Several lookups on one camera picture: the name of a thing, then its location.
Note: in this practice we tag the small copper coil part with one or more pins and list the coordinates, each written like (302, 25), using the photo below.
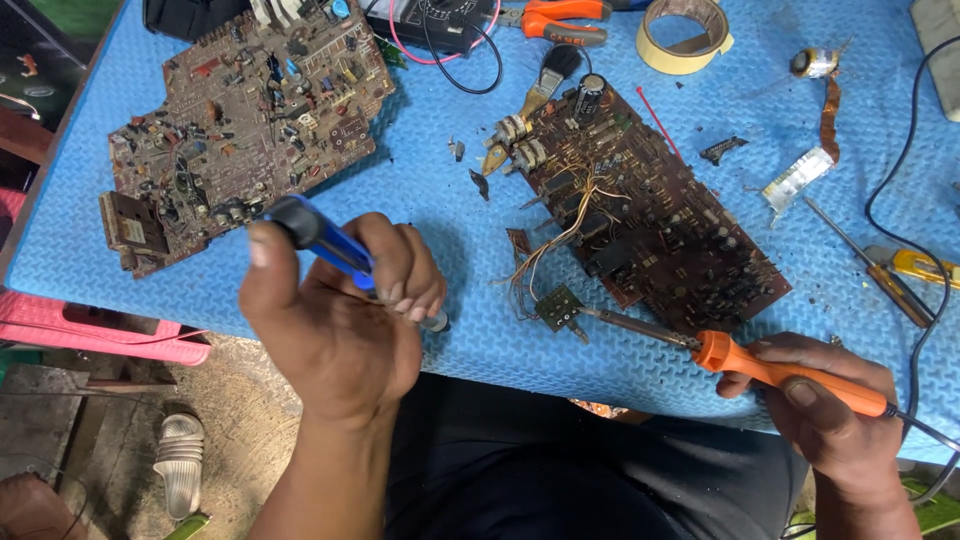
(816, 62)

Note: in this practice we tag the white slipper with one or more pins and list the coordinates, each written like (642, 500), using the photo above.
(180, 465)

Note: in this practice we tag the blue foam mat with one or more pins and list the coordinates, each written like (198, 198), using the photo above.
(525, 225)

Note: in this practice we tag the blue desoldering pump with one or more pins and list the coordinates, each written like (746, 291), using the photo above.
(330, 244)

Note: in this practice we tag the roll of masking tape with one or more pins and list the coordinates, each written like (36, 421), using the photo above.
(686, 37)

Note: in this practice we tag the paint brush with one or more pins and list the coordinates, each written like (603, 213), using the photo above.
(544, 86)

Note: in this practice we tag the person's right hand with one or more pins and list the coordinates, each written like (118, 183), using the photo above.
(821, 409)

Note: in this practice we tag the large brown circuit board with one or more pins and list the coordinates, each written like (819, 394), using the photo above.
(247, 120)

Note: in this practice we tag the black multimeter lead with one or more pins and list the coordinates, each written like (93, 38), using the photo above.
(465, 64)

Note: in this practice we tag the grey device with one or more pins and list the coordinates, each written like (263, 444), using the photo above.
(941, 49)

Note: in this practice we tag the red thin stick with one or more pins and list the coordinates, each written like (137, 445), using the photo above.
(660, 124)

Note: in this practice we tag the black plastic fragment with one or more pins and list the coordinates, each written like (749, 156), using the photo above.
(480, 184)

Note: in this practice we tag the small green circuit board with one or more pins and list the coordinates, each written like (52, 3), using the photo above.
(561, 307)

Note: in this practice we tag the pink multimeter lead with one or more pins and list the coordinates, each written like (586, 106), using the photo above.
(442, 45)

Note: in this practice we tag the person's left hand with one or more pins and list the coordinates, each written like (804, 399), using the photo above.
(337, 337)

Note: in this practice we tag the black connector strip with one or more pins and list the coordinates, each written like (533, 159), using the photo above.
(721, 148)

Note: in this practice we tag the person's black trousers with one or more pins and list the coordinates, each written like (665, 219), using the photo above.
(570, 472)

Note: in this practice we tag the black multimeter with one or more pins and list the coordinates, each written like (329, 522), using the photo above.
(439, 21)

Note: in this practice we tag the pink plastic stool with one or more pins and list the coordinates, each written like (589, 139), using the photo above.
(90, 330)

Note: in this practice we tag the dark brown circuit board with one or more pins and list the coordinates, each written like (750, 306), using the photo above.
(637, 210)

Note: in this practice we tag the yellow utility knife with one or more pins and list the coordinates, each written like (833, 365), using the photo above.
(919, 264)

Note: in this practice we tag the orange soldering iron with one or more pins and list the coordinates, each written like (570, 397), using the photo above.
(757, 364)

